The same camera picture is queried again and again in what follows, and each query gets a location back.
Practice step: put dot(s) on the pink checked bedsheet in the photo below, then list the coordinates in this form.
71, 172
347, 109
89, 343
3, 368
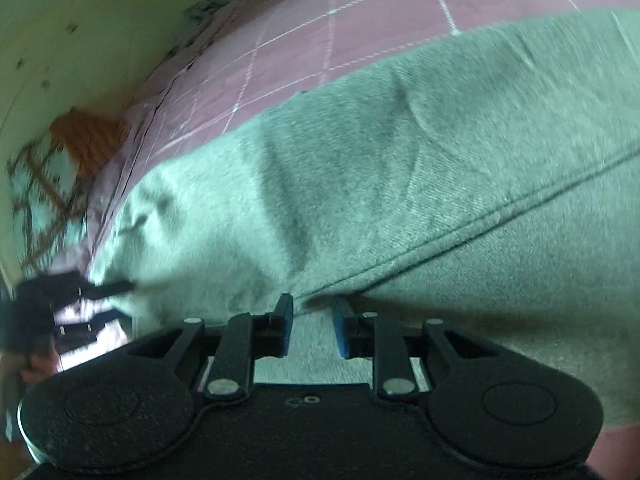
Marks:
257, 55

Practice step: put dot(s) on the grey-green pants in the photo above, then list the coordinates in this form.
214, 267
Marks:
490, 179

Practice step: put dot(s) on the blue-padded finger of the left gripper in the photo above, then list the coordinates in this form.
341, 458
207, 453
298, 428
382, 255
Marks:
70, 337

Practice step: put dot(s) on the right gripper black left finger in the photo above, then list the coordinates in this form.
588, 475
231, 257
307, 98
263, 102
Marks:
220, 361

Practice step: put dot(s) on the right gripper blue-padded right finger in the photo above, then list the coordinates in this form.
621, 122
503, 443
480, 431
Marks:
457, 365

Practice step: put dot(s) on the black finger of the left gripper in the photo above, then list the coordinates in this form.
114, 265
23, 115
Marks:
96, 292

